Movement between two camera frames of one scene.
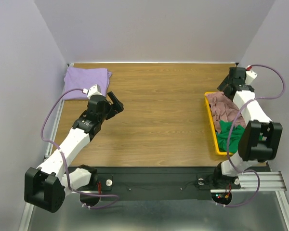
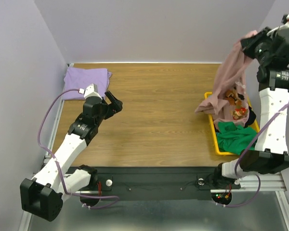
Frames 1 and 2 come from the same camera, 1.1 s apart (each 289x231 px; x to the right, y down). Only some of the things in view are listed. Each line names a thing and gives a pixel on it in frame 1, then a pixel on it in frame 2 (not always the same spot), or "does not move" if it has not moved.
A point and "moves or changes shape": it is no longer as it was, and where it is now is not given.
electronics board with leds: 222,198 does not move
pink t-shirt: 223,108 moves or changes shape
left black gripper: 119,106 does not move
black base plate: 154,183 does not move
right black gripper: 227,84 to 249,42
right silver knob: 201,182 does not move
